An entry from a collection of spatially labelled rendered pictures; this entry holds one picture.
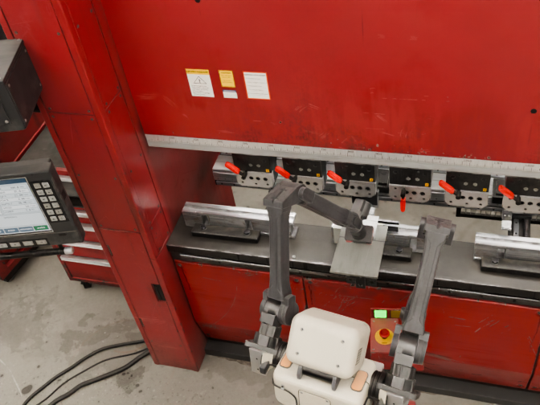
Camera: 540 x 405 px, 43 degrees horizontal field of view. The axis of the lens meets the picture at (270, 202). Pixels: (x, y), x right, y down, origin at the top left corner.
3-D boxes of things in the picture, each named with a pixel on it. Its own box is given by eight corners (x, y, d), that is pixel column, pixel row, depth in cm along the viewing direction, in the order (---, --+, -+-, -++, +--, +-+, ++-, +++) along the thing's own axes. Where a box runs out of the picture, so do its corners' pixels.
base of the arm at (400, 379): (374, 387, 197) (415, 400, 192) (381, 359, 197) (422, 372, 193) (380, 384, 205) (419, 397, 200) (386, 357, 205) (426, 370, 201)
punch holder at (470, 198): (443, 205, 249) (446, 171, 238) (446, 189, 255) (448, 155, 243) (486, 209, 245) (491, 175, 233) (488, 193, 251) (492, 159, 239)
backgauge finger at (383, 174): (354, 216, 277) (353, 207, 273) (366, 173, 294) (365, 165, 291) (384, 219, 274) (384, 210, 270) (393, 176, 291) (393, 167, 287)
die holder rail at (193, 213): (186, 226, 301) (181, 210, 295) (190, 216, 305) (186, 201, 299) (295, 238, 287) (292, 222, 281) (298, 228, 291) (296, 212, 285)
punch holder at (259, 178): (238, 185, 271) (231, 153, 260) (243, 170, 277) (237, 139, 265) (273, 188, 267) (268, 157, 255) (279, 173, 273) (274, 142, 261)
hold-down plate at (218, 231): (192, 236, 296) (190, 231, 294) (196, 227, 300) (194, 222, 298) (257, 243, 288) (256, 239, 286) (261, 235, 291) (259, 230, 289)
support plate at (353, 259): (329, 272, 257) (329, 271, 256) (343, 222, 274) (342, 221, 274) (377, 279, 252) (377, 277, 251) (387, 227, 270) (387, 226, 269)
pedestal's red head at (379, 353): (370, 369, 263) (370, 343, 250) (371, 334, 274) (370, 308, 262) (423, 370, 259) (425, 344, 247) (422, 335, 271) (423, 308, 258)
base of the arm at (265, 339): (243, 345, 213) (277, 356, 209) (249, 319, 214) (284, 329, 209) (253, 343, 221) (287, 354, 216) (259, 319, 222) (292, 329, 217)
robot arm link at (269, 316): (258, 325, 215) (271, 330, 212) (266, 294, 216) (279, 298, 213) (274, 327, 223) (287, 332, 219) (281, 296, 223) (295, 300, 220)
